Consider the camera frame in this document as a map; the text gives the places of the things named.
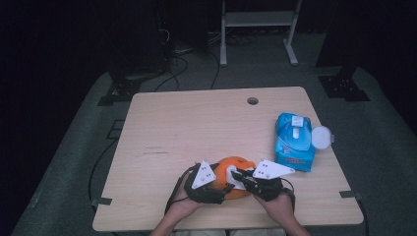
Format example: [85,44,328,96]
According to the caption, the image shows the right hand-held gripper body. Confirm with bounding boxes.
[245,158,296,202]

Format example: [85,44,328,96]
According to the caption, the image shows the person's left hand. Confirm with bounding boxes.
[168,175,212,219]

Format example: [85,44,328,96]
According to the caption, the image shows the looped black floor cable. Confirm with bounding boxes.
[153,55,190,93]

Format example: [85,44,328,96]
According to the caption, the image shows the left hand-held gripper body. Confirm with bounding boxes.
[183,159,228,205]

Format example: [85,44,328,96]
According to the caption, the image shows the grey table edge bracket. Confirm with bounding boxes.
[90,197,113,207]
[338,190,364,202]

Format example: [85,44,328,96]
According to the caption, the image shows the person's beige trousers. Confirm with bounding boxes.
[170,228,287,236]

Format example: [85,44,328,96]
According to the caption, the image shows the white metal stand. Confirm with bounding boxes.
[219,0,303,68]

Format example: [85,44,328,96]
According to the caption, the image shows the black stand base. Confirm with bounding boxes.
[96,70,143,107]
[318,63,372,102]

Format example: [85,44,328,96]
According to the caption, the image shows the person's right hand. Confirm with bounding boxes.
[254,188,296,224]

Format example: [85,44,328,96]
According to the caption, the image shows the blue wet wipes pack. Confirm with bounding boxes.
[274,112,335,173]

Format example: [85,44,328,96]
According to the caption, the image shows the right hand-held gripper black cable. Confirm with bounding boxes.
[280,177,297,212]

